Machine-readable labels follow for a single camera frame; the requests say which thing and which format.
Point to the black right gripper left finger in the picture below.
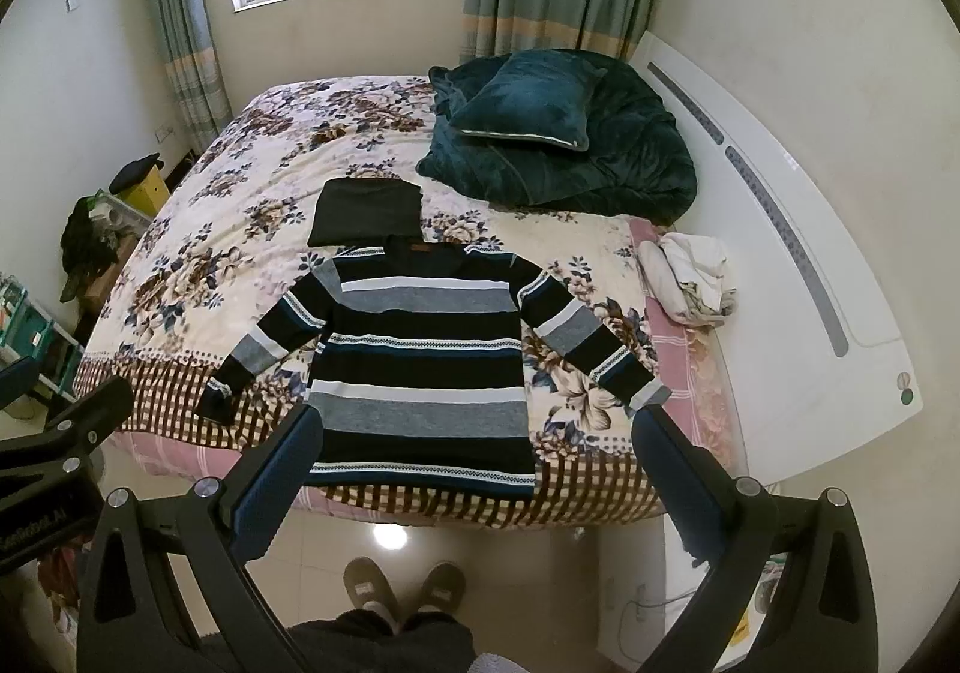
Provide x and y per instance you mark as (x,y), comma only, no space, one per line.
(133,617)

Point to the striped navy grey sweater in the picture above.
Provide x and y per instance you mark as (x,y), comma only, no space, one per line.
(418,371)

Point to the dark clothes pile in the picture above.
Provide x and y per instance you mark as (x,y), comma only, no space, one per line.
(86,253)

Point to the teal plastic crate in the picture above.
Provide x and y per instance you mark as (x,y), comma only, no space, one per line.
(29,331)

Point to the white bedside cabinet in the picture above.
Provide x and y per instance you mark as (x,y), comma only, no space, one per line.
(647,579)

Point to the left grey slipper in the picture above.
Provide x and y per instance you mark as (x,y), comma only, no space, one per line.
(368,588)

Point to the grey slipper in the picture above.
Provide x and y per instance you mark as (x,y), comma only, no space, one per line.
(442,591)
(368,588)

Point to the white bed headboard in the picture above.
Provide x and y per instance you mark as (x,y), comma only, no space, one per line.
(816,363)

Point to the floral plaid bed blanket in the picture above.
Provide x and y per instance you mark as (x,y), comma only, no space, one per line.
(234,236)

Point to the right grey slipper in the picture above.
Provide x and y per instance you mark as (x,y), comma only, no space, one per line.
(442,591)

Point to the yellow box with black cap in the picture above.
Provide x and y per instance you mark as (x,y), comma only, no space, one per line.
(139,184)

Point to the crumpled white cloth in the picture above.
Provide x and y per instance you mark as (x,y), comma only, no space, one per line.
(689,276)

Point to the folded black garment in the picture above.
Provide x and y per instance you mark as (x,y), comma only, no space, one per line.
(366,211)

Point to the green striped left curtain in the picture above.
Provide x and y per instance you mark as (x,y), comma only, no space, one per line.
(192,68)

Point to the dark teal velvet pillow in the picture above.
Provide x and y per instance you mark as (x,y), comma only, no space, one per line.
(537,96)

